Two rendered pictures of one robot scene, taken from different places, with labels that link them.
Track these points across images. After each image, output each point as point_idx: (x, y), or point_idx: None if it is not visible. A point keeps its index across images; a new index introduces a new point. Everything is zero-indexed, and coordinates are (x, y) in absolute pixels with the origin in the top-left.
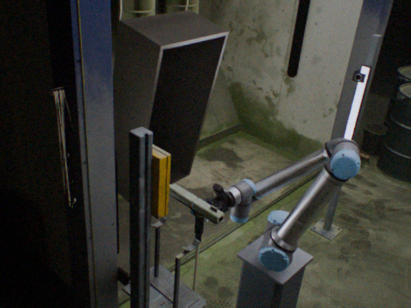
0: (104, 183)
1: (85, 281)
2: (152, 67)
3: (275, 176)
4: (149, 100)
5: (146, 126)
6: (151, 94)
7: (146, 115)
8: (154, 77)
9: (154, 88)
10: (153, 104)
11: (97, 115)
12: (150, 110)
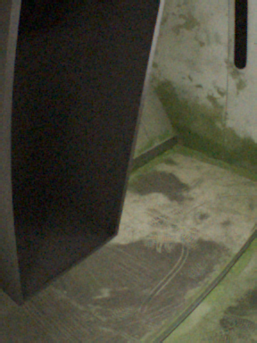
0: None
1: None
2: (3, 8)
3: None
4: (2, 92)
5: (3, 160)
6: (3, 76)
7: (0, 131)
8: (7, 31)
9: (10, 58)
10: (12, 103)
11: None
12: (6, 117)
